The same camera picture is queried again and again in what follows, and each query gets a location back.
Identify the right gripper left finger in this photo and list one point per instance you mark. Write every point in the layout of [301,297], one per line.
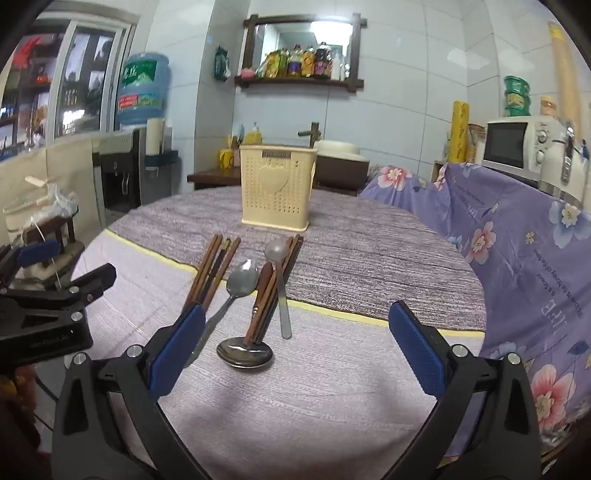
[87,442]

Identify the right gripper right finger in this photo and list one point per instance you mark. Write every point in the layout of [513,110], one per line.
[484,423]

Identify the wooden handled steel spoon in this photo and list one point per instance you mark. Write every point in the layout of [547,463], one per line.
[238,352]

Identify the brown wooden chopstick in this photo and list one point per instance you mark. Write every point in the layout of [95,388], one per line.
[202,270]
[277,281]
[284,276]
[220,272]

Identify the large steel spoon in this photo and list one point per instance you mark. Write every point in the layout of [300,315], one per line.
[241,282]

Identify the small round steel spoon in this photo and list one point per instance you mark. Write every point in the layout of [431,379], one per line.
[276,251]

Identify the left hand orange glove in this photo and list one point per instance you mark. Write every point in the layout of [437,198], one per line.
[21,457]

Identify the water dispenser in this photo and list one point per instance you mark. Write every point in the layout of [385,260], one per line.
[129,176]

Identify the purple floral cloth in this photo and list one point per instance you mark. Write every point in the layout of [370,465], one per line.
[531,253]

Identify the dark wooden side table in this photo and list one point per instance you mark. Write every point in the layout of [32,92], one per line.
[214,178]

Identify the window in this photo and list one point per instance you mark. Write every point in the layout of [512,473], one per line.
[61,81]

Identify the yellow mug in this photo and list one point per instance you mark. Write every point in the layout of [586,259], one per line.
[226,159]

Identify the blue water jug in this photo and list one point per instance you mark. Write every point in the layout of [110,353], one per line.
[143,87]

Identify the white thermos kettle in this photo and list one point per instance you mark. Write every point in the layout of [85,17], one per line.
[564,170]

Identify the cream utensil holder basket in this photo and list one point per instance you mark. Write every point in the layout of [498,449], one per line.
[276,185]

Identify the white microwave oven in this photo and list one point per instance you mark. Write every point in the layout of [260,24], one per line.
[517,145]

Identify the yellow soap bottle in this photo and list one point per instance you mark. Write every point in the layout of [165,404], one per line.
[254,136]

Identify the white brown rice cooker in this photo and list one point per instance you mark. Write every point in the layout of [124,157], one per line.
[340,165]

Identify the yellow roll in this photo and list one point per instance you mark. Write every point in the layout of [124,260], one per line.
[459,132]

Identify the green hanging packet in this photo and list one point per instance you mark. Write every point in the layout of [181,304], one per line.
[221,70]

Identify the green stacked bowls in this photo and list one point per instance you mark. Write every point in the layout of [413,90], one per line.
[517,100]

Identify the bronze faucet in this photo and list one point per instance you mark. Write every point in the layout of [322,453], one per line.
[313,132]

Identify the wooden framed mirror shelf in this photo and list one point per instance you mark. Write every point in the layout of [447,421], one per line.
[302,49]

